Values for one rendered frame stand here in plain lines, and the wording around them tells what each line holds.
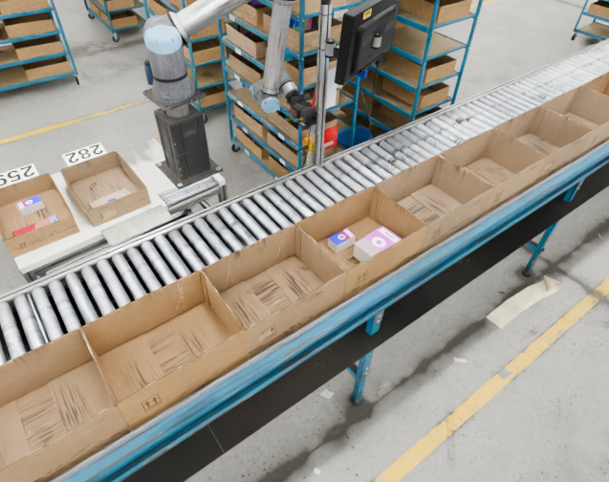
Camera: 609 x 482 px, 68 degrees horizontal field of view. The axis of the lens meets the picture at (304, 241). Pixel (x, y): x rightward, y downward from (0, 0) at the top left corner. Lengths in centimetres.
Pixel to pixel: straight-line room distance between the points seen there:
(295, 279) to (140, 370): 61
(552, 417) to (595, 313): 82
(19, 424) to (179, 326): 51
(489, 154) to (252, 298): 142
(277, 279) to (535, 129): 169
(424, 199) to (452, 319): 96
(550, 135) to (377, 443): 179
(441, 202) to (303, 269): 74
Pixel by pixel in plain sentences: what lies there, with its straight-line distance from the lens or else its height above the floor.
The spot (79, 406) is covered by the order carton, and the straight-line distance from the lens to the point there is 154.
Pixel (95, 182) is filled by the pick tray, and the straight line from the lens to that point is 251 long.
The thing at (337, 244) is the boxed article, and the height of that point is 93.
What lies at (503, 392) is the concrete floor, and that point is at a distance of 265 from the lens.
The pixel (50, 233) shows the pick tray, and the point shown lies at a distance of 222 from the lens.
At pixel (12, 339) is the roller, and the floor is 75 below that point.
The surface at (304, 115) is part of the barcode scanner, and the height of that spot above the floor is 106.
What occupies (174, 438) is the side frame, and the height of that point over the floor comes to 79.
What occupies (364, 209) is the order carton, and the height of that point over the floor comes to 94.
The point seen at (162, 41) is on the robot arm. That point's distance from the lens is 210.
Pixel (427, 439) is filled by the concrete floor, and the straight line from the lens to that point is 241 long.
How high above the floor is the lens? 217
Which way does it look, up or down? 45 degrees down
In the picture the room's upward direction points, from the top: 2 degrees clockwise
